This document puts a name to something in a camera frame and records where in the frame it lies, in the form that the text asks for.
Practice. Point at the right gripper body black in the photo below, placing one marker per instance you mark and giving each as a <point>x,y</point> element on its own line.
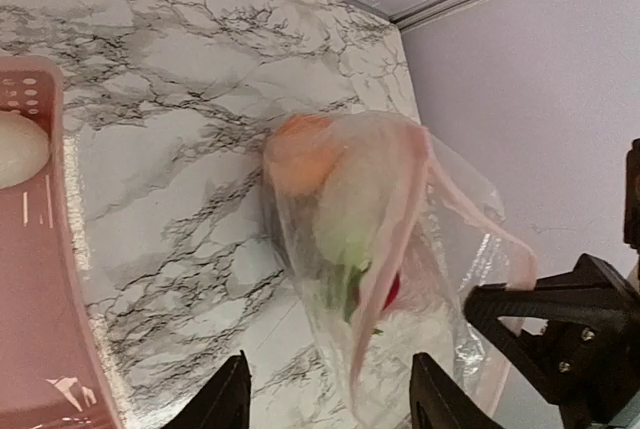
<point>587,357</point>

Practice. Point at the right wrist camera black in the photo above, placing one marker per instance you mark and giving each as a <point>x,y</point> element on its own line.
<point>631,214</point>

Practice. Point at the pink plastic basket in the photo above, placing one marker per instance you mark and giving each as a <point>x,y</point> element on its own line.
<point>51,375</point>

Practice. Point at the clear zip top bag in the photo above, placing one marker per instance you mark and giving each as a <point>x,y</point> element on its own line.
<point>442,234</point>

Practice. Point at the orange pepper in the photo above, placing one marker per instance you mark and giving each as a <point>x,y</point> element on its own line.
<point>300,154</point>

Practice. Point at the red pepper front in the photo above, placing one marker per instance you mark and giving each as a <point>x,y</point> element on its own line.
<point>393,292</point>

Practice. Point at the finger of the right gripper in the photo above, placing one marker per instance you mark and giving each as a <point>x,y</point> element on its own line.
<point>490,304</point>

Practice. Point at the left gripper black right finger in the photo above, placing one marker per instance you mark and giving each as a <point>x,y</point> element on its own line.
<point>437,402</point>

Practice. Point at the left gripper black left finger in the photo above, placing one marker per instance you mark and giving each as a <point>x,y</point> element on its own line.
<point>223,402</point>

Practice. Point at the white cabbage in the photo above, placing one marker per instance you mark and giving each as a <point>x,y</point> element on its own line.
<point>350,211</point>
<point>25,149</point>

